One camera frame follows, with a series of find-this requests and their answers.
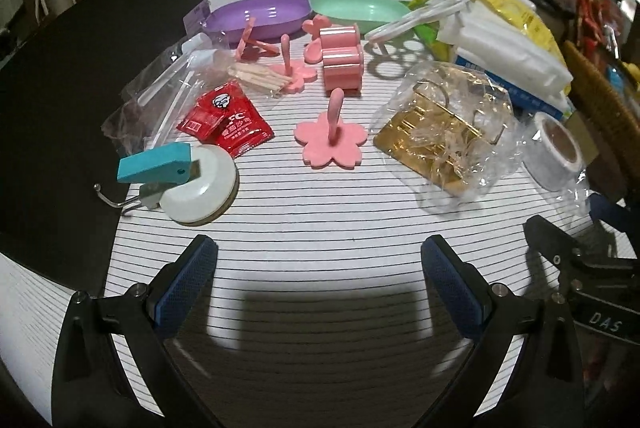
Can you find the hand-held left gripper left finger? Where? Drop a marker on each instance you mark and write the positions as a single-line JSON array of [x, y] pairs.
[[187, 283]]

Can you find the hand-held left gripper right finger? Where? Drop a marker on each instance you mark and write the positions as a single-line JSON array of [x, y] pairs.
[[450, 293]]

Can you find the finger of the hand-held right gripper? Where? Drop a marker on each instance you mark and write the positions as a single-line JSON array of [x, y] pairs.
[[615, 210], [550, 238]]

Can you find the white tape roll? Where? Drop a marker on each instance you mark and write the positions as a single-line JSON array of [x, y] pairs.
[[550, 158]]

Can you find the white suction hook teal lever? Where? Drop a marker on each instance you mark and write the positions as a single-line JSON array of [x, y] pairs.
[[200, 188]]

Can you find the brown wicker basket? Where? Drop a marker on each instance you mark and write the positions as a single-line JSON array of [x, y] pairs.
[[605, 108]]

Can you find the striped table mat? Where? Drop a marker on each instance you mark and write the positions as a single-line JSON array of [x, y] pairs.
[[310, 218]]

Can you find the blue and white box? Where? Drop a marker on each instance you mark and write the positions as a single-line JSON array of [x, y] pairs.
[[535, 96]]

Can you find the gold rack in clear bag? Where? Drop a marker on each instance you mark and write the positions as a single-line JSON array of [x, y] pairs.
[[440, 138]]

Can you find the small red ketchup packet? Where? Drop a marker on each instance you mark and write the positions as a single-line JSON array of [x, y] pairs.
[[200, 123]]

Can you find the large red ketchup packet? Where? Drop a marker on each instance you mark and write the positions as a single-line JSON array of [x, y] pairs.
[[240, 123]]

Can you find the white folded packet stack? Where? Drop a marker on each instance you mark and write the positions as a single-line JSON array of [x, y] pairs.
[[510, 53]]

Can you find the clear bag of white stirrers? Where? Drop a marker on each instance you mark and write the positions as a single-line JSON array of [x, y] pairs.
[[165, 93]]

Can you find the large pink flower hook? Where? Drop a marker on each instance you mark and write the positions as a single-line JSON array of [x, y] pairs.
[[325, 143]]

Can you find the yellow plastic packet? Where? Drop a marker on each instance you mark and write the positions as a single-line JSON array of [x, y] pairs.
[[520, 18]]

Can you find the bundle of wooden sticks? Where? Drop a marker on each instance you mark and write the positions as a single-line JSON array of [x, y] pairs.
[[255, 76]]

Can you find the pink plastic roller holder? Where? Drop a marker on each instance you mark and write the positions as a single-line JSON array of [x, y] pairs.
[[342, 68]]

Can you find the purple card tag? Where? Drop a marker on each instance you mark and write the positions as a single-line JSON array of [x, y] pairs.
[[196, 18]]

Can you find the purple oval dish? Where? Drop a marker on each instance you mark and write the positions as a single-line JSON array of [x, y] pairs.
[[260, 16]]

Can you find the mint green oval dish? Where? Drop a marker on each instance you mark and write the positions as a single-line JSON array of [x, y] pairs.
[[350, 8]]

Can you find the pink striped stick frame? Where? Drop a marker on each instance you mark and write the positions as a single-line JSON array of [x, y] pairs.
[[247, 36]]

